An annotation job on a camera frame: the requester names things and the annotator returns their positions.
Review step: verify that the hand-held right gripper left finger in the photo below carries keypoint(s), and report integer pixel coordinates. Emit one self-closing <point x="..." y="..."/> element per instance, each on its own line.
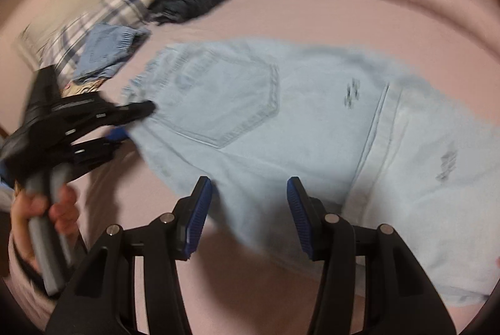
<point x="195" y="218"/>

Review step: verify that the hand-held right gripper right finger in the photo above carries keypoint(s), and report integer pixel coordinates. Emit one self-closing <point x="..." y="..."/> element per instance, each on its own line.
<point x="302" y="218"/>

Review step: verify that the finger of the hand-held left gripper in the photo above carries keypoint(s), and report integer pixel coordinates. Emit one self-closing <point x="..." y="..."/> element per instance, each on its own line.
<point x="117" y="134"/>
<point x="117" y="110"/>

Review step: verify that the light blue strawberry pants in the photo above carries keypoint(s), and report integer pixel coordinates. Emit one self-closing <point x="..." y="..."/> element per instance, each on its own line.
<point x="312" y="124"/>

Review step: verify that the person's left forearm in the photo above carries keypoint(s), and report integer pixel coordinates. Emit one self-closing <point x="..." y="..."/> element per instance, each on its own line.
<point x="25" y="300"/>

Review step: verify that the person's left hand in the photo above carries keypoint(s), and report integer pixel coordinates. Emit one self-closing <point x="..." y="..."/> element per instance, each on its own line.
<point x="64" y="210"/>

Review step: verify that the cartoon printed cloth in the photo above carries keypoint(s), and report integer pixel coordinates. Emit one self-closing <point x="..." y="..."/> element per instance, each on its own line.
<point x="86" y="87"/>

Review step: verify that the blue denim shorts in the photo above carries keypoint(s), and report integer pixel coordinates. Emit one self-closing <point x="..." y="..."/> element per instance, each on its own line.
<point x="105" y="48"/>

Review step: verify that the plaid pillow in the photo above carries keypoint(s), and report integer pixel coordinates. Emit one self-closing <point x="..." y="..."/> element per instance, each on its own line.
<point x="125" y="3"/>

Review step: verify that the beige headboard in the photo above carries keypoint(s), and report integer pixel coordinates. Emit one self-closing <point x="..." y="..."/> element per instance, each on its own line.
<point x="74" y="3"/>

